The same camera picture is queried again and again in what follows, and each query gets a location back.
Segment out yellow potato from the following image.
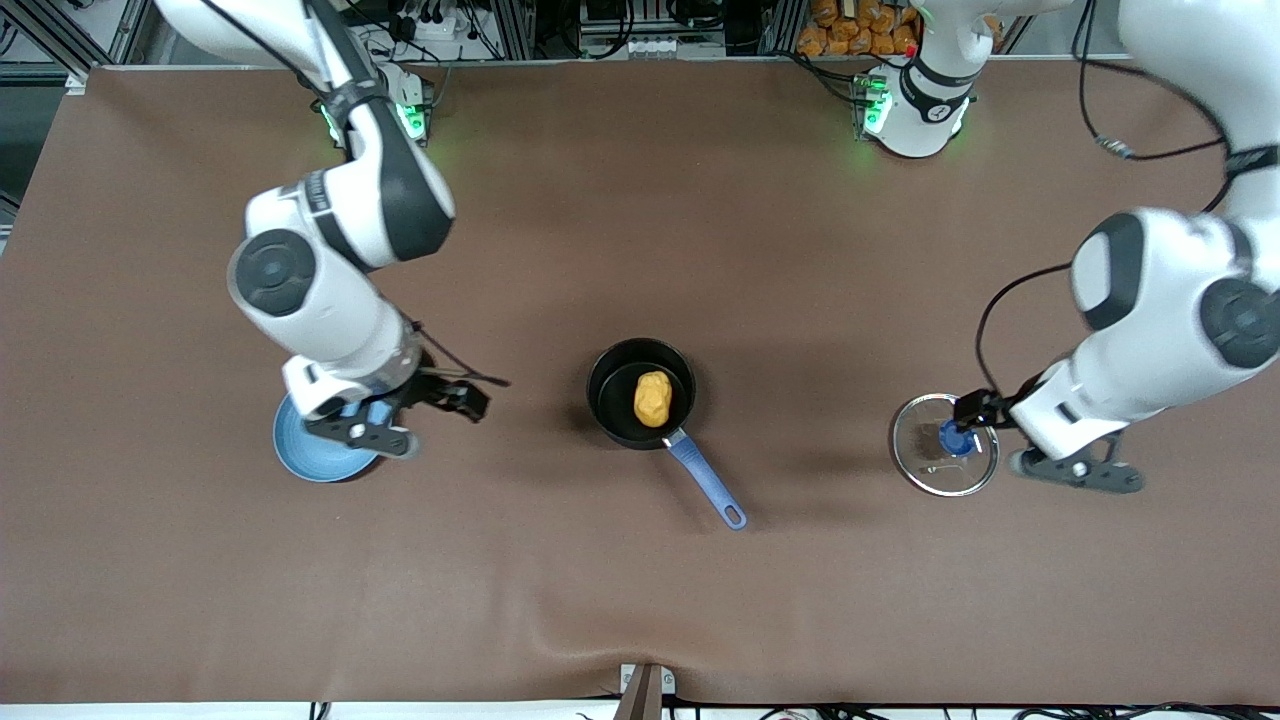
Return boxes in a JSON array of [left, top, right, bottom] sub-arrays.
[[633, 371, 673, 429]]

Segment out bag of orange items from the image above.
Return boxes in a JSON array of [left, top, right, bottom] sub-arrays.
[[797, 0, 1004, 58]]

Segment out blue round plate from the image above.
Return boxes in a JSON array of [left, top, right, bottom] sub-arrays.
[[273, 392, 386, 484]]

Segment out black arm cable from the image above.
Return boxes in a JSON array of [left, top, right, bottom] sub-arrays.
[[974, 0, 1233, 403], [200, 0, 512, 389]]

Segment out glass lid blue knob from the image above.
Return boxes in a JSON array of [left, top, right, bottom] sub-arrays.
[[891, 393, 1001, 498]]

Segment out black pot blue handle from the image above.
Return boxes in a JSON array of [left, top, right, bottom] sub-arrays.
[[586, 338, 749, 531]]

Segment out grey metal bracket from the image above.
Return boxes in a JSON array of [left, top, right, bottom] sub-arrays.
[[618, 662, 676, 696]]

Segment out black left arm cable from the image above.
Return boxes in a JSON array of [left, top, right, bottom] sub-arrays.
[[974, 0, 1233, 403]]

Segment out grey box white connectors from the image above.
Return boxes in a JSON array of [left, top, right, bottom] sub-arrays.
[[578, 0, 693, 59]]

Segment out aluminium frame profile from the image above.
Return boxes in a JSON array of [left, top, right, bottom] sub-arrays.
[[0, 0, 166, 83]]

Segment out brown bar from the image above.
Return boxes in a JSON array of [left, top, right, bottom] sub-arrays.
[[613, 666, 663, 720]]

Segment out aluminium frame post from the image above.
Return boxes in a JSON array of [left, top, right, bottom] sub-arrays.
[[490, 0, 536, 61]]

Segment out brown table cloth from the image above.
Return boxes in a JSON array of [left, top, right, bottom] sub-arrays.
[[0, 55, 1280, 706]]

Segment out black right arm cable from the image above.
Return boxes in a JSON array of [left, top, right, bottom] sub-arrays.
[[200, 0, 512, 389]]

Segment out white power strip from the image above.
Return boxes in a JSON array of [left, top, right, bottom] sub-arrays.
[[385, 5, 471, 46]]

